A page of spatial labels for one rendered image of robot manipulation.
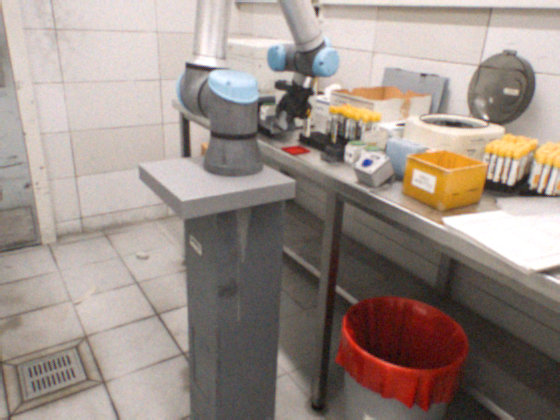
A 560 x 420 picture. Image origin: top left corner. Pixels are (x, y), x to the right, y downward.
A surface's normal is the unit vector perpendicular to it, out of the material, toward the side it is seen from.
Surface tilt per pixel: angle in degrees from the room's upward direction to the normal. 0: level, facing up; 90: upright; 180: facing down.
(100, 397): 0
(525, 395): 0
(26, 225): 90
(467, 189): 90
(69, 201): 90
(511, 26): 90
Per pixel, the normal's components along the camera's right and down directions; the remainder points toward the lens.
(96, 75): 0.54, 0.34
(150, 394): 0.04, -0.92
